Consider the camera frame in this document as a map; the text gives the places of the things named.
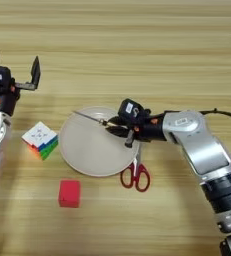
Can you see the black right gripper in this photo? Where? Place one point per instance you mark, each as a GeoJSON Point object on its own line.
{"type": "Point", "coordinates": [150, 128]}

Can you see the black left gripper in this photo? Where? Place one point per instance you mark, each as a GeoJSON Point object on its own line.
{"type": "Point", "coordinates": [3, 101]}

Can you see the round beige plate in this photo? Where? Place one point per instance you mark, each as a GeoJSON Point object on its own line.
{"type": "Point", "coordinates": [90, 150]}

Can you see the multicoloured puzzle cube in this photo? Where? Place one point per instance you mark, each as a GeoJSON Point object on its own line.
{"type": "Point", "coordinates": [40, 138]}

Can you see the red block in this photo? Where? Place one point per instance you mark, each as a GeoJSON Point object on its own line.
{"type": "Point", "coordinates": [69, 194]}

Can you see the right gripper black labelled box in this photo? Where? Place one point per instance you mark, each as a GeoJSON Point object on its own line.
{"type": "Point", "coordinates": [130, 111]}

